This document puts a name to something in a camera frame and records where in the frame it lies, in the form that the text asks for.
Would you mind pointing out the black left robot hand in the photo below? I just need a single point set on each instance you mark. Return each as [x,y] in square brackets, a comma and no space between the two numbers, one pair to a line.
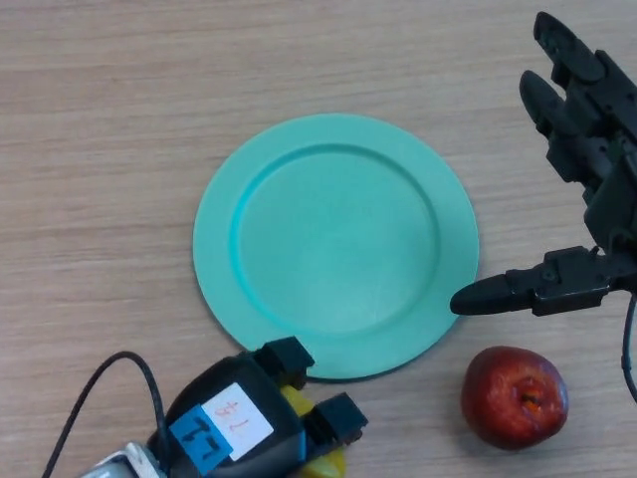
[239,423]

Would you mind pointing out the green round plate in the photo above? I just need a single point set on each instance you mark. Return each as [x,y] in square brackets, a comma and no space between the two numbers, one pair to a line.
[336,246]

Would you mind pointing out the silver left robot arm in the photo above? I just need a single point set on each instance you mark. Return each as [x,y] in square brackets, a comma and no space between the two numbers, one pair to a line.
[119,463]

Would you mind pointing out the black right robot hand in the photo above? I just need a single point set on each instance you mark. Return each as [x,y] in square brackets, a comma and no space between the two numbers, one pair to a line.
[612,209]

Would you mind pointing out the red apple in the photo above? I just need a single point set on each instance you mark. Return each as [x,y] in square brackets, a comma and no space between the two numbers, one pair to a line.
[512,396]

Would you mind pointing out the yellow starfruit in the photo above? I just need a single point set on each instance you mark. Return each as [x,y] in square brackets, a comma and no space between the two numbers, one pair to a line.
[318,465]

